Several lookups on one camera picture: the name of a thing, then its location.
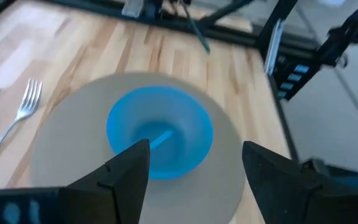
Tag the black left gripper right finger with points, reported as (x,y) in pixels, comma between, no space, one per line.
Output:
(291,196)

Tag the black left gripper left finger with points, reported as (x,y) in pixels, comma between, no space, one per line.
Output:
(113,193)

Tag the blue plastic bowl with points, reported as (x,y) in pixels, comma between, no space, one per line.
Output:
(185,102)

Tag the silver metal fork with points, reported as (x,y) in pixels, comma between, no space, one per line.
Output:
(26,109)

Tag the grey round plate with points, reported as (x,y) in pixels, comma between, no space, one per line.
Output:
(73,140)

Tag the black aluminium table frame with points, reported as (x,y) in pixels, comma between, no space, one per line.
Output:
(286,12)

